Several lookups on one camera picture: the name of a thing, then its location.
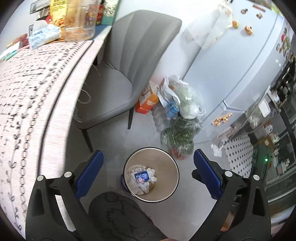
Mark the black wire basket rack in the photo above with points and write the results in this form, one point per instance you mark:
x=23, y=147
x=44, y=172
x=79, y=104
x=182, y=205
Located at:
x=40, y=7

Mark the blue purple snack wrapper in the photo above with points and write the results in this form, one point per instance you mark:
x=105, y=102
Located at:
x=141, y=177

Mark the red snack packets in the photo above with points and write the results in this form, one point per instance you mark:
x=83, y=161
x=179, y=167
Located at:
x=18, y=39

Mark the clear plastic bag on fridge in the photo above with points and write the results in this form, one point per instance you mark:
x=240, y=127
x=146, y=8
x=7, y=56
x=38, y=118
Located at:
x=210, y=22

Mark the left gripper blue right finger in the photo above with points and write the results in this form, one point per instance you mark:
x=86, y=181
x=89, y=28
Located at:
x=209, y=173

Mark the white plastic bag of goods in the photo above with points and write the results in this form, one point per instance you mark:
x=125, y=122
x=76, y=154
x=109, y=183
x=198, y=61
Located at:
x=178, y=97

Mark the green vegetables in bag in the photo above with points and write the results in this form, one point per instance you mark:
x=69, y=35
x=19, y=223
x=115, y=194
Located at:
x=179, y=137

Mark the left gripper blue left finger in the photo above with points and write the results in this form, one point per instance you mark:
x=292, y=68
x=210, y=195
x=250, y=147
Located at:
x=86, y=173

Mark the green floral tall box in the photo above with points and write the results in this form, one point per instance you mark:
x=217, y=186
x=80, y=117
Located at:
x=110, y=11

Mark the white tissue paper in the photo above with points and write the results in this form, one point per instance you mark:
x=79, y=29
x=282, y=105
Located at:
x=144, y=187

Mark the yellow snack bag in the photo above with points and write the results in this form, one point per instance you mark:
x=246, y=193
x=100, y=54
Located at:
x=57, y=12

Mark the blue tissue pack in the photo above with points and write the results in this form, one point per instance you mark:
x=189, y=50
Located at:
x=44, y=36

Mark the white refrigerator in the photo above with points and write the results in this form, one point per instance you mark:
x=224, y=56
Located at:
x=237, y=69

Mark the large clear plastic jar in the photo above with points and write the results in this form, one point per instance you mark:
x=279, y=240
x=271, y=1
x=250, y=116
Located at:
x=80, y=20

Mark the grey upholstered chair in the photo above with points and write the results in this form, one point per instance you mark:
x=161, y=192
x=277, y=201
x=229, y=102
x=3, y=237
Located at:
x=133, y=49

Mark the beige trash bin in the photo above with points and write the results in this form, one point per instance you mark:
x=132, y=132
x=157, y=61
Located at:
x=167, y=173

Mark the orange paper bag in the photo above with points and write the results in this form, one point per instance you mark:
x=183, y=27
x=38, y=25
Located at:
x=148, y=98

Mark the person's dark patterned knee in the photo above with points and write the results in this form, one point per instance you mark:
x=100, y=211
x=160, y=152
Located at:
x=118, y=217

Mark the patterned pink tablecloth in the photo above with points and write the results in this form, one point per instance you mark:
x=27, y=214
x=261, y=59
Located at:
x=30, y=83

